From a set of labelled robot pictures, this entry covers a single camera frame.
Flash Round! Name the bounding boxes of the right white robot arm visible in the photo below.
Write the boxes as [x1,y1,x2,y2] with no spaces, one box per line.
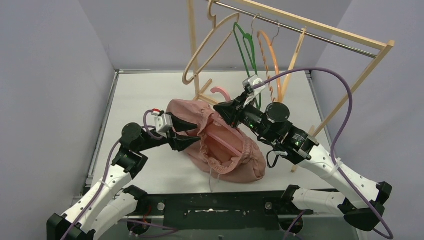
[213,94,393,232]

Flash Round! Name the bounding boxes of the wooden clothes rack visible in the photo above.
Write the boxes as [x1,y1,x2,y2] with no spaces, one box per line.
[182,0,396,173]

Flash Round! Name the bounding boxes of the beige wooden hanger right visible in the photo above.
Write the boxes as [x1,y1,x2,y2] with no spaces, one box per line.
[281,26,307,102]

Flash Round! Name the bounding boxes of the pink shorts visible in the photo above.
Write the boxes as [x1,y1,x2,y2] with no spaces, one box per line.
[166,99,267,184]

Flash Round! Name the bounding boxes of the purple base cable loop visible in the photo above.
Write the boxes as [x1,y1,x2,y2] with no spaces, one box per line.
[120,216,180,239]

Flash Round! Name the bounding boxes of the green plastic hanger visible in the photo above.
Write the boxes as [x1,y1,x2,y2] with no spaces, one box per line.
[233,21,263,111]

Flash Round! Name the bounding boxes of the black metal base frame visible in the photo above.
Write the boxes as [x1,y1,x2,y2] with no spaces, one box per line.
[128,190,301,231]

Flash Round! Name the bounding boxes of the white shorts drawstring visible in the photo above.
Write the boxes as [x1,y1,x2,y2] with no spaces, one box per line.
[207,167,221,194]

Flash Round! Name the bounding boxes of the pink plastic hanger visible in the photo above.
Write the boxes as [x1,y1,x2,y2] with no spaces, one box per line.
[205,86,242,157]

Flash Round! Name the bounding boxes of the beige wooden hanger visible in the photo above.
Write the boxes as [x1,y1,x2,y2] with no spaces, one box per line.
[182,0,241,85]
[281,26,307,102]

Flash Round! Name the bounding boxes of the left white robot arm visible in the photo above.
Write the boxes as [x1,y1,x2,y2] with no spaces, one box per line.
[46,109,200,240]

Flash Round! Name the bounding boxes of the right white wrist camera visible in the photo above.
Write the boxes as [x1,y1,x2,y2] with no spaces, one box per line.
[242,74,266,107]

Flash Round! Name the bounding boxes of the beige wooden hanger left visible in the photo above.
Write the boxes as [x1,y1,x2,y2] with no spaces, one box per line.
[182,0,241,85]

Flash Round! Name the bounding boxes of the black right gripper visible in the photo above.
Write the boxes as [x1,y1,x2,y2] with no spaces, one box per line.
[214,90,277,142]

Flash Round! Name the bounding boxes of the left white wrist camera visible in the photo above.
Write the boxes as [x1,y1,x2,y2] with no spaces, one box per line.
[151,108,173,137]

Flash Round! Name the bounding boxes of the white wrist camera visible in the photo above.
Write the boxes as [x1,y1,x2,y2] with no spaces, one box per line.
[242,74,266,107]
[151,108,173,137]

